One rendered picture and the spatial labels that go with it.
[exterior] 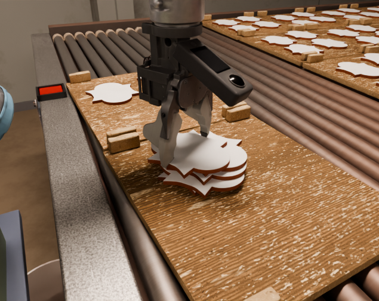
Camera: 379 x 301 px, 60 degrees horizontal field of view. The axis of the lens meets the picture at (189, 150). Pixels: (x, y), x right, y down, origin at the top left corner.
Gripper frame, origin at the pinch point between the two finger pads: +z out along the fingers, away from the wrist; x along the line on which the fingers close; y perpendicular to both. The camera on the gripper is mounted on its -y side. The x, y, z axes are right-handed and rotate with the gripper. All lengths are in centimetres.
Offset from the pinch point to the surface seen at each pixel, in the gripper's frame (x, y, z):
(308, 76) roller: -67, 2, 6
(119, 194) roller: 10.4, 6.8, 5.8
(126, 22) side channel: -86, 103, 4
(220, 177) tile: 1.3, -7.0, 1.7
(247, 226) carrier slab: 6.1, -14.6, 4.0
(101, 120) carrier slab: -3.9, 27.4, 4.0
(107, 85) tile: -18.1, 41.2, 3.2
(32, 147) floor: -61, 192, 98
